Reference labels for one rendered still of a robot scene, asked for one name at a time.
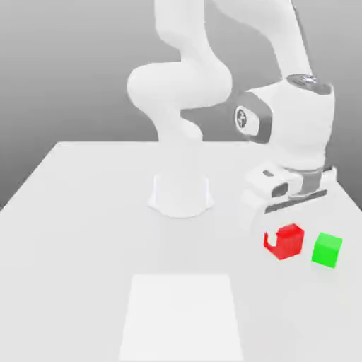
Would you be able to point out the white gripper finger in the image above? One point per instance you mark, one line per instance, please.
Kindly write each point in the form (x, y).
(272, 237)

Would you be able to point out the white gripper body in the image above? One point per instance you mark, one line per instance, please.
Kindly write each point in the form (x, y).
(271, 219)

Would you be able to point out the small red cube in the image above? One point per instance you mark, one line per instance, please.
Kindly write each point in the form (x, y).
(291, 241)

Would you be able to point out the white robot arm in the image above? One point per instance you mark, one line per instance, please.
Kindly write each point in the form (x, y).
(181, 90)

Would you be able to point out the small green cube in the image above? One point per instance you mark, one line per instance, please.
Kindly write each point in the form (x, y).
(326, 250)

